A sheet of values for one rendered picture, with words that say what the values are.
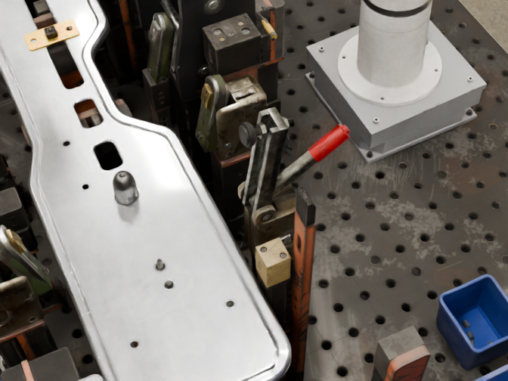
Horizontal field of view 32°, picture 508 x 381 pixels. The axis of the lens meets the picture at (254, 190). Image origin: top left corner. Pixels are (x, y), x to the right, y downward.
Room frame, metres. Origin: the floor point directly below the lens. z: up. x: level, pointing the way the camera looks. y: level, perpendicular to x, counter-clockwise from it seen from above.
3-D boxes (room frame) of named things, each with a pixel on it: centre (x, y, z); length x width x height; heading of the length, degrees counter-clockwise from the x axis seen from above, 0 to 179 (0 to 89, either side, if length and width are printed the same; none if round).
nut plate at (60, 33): (1.01, 0.31, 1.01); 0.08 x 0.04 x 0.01; 115
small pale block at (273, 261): (0.56, -0.02, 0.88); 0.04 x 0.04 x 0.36; 24
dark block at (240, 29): (0.89, 0.03, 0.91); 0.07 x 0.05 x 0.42; 114
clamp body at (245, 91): (0.82, 0.02, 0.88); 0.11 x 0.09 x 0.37; 114
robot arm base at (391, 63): (1.11, -0.25, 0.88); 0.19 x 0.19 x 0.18
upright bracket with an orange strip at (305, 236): (0.55, -0.06, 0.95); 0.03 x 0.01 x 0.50; 24
